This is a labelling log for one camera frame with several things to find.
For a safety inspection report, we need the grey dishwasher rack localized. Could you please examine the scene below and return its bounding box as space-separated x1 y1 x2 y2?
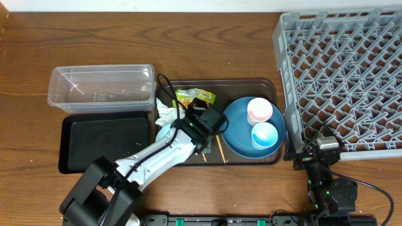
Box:
273 8 401 160

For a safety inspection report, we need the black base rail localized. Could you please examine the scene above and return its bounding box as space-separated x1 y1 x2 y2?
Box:
138 213 378 226

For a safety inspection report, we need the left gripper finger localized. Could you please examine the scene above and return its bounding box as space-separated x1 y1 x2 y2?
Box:
202 136 212 154
187 97 209 110

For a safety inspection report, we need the green snack wrapper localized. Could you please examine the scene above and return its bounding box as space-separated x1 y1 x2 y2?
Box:
175 88 216 107

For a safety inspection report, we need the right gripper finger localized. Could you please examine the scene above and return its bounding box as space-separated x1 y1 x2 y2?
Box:
286 132 296 154
322 124 336 137

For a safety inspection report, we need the light blue cup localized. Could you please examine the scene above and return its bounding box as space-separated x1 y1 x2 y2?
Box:
251 122 278 150

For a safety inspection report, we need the light blue bowl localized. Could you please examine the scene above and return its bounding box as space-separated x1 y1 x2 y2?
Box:
155 124 171 142

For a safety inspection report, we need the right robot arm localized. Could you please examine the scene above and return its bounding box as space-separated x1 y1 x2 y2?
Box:
284 126 357 225

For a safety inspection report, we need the dark brown serving tray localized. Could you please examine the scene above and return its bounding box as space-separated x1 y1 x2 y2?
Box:
171 79 282 167

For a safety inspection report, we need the black plastic tray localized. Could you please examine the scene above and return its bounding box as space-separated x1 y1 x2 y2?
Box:
58 112 149 174

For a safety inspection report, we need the right wooden chopstick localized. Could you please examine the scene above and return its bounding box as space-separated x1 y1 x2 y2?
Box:
215 135 227 164

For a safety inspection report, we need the pink cup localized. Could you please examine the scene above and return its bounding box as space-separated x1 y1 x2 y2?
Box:
247 97 273 126

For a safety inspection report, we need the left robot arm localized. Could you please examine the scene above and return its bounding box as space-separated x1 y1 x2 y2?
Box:
59 105 227 225

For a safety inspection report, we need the white napkin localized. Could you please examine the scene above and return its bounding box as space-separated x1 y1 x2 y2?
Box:
155 98 178 127

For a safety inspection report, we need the clear plastic bin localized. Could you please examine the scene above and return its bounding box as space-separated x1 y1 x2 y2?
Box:
48 64 156 114

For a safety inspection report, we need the dark blue plate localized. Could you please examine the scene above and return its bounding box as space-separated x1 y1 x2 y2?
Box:
222 97 286 159

